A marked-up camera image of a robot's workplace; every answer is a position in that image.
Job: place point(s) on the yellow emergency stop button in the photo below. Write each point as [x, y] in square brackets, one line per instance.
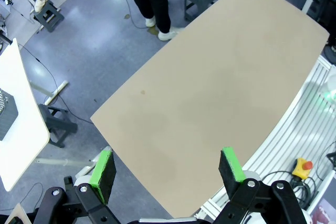
[300, 169]

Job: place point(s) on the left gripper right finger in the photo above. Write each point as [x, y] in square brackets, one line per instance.
[233, 169]

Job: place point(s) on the grey perforated basket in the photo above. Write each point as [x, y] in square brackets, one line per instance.
[8, 119]

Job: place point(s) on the white sneaker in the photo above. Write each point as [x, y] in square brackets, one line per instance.
[166, 36]
[150, 22]

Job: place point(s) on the white aluminium mounting frame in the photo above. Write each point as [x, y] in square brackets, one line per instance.
[296, 129]

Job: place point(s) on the beige crumpled cloth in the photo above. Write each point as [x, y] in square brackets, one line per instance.
[40, 3]

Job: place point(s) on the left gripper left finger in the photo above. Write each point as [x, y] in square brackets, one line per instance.
[101, 171]

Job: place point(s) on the grey plastic stool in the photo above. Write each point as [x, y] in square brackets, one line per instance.
[50, 18]

